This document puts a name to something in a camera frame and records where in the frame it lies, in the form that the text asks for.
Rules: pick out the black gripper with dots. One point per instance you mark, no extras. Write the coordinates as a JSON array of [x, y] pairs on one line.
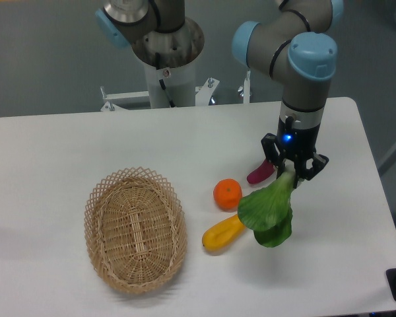
[[295, 141]]

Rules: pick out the green bok choy vegetable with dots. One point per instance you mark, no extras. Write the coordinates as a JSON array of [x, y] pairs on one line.
[[267, 211]]

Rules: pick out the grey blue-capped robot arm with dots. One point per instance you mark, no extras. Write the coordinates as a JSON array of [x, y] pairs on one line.
[[294, 51]]

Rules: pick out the purple sweet potato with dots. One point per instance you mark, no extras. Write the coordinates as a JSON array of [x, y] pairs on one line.
[[261, 173]]

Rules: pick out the orange tangerine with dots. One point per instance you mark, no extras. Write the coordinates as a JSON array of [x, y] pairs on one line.
[[227, 194]]

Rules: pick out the yellow mango fruit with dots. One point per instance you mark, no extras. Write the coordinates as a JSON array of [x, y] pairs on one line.
[[222, 234]]

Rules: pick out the woven wicker basket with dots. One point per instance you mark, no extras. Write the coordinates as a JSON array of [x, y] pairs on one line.
[[135, 230]]

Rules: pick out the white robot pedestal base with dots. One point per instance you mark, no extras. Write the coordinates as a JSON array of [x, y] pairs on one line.
[[169, 61]]

